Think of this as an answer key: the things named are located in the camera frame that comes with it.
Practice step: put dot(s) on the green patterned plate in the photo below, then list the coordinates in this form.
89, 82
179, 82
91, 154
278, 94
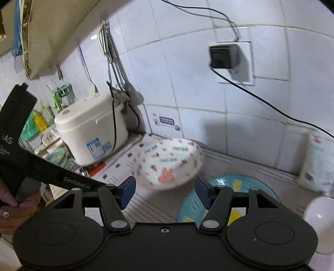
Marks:
57, 157

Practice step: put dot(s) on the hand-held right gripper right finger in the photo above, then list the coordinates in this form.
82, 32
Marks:
202, 194

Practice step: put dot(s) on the blue plate with yellow print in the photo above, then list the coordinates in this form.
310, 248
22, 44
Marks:
234, 182

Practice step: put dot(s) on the white rice cooker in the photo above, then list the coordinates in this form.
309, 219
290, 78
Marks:
88, 125

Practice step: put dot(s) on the black power adapter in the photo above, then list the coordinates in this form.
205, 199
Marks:
224, 56

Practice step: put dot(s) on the person's left hand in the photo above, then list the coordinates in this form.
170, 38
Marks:
23, 211

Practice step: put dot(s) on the wall cabinet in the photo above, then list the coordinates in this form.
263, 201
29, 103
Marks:
44, 34

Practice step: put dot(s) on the white printed plastic bag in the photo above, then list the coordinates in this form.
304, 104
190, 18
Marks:
317, 161

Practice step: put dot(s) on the hanging metal utensils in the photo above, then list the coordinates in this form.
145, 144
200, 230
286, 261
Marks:
114, 60

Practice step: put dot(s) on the strawberry print white bowl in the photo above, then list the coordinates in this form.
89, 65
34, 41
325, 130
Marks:
167, 161

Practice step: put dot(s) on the green plastic basket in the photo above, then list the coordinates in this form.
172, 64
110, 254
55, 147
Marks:
64, 92

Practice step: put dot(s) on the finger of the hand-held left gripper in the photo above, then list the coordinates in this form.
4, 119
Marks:
100, 184

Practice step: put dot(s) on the striped patterned table mat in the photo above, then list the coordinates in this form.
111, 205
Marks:
156, 205

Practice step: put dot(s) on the wall sticker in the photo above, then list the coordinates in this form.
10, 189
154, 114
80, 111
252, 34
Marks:
165, 121

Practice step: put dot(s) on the white wall socket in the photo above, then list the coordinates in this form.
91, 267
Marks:
245, 67

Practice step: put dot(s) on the green and yellow packet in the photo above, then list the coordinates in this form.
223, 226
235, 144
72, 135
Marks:
36, 122

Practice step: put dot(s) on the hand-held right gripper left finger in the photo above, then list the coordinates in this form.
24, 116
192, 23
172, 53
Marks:
127, 191

